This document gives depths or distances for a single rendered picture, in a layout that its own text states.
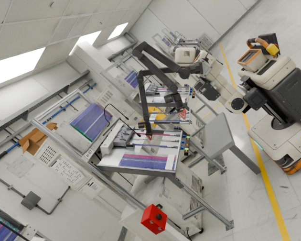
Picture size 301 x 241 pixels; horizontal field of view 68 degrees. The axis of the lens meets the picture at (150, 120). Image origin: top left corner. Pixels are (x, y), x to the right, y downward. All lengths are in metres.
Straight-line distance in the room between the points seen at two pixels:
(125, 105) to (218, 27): 6.85
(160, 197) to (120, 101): 1.71
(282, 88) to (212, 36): 7.86
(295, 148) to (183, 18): 8.09
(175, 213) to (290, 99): 1.37
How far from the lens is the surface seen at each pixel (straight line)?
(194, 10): 9.53
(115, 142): 2.29
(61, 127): 2.19
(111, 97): 3.38
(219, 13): 9.55
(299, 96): 1.96
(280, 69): 1.85
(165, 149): 2.19
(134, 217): 2.46
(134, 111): 3.36
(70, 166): 2.26
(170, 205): 2.21
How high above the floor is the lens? 1.48
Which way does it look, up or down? 10 degrees down
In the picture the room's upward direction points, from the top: 49 degrees counter-clockwise
